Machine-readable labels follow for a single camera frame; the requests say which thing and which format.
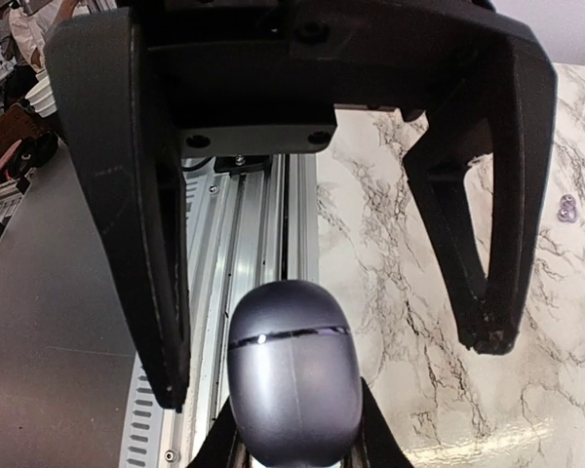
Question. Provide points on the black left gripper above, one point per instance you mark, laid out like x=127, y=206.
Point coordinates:
x=266, y=77

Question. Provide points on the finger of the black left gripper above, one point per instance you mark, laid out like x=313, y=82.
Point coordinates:
x=497, y=244
x=127, y=195

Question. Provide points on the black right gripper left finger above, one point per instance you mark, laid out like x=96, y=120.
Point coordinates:
x=223, y=446

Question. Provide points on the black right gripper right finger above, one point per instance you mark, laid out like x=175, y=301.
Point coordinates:
x=375, y=446

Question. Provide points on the purple earbud charging case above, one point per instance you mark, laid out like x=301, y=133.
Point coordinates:
x=295, y=388

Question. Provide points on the purple earbud far left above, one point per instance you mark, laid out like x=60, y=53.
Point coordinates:
x=567, y=211

